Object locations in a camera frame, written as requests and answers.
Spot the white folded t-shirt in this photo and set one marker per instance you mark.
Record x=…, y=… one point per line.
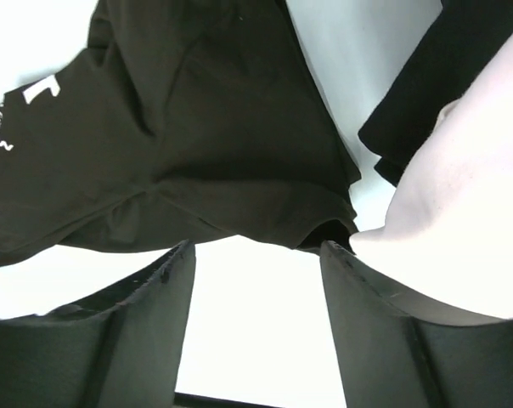
x=448, y=230

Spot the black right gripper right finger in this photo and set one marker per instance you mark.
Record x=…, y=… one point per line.
x=396, y=347

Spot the black folded t-shirt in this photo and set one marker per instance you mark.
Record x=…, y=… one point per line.
x=453, y=51

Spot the black t-shirt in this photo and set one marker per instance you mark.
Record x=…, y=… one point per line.
x=453, y=51
x=180, y=120

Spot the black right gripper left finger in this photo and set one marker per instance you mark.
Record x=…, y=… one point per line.
x=119, y=347

